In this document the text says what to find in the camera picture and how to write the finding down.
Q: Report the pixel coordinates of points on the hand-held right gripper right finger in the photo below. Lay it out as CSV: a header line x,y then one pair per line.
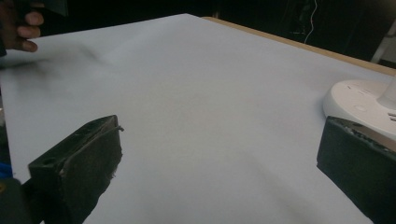
x,y
358,165

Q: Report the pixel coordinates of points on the white desk lamp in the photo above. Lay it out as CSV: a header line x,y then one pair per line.
x,y
364,102

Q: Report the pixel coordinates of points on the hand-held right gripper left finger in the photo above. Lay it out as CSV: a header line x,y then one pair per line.
x,y
77,168

